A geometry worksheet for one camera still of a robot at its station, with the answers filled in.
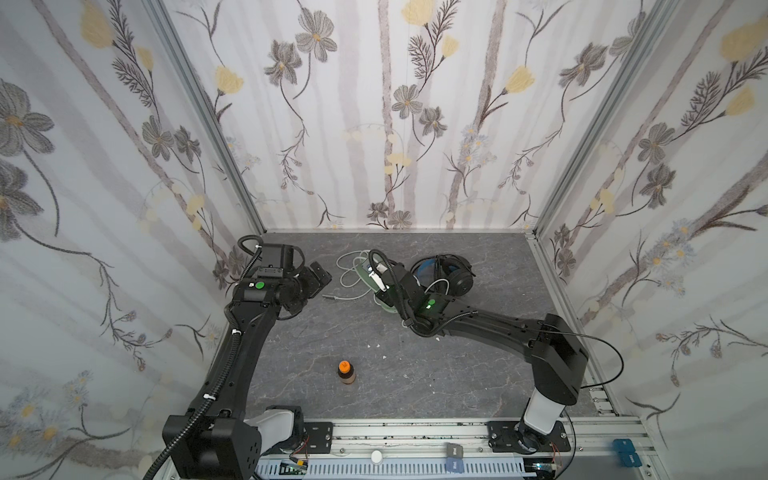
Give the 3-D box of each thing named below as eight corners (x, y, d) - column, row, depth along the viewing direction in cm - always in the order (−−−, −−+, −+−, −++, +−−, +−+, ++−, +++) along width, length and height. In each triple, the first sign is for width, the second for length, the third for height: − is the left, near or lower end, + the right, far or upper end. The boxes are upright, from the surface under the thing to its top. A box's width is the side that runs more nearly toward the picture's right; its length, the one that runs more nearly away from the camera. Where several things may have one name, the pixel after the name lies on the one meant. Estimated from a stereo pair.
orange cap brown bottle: (342, 384, 85) (337, 372, 77) (343, 373, 87) (338, 360, 79) (354, 384, 85) (351, 373, 77) (355, 373, 87) (352, 360, 79)
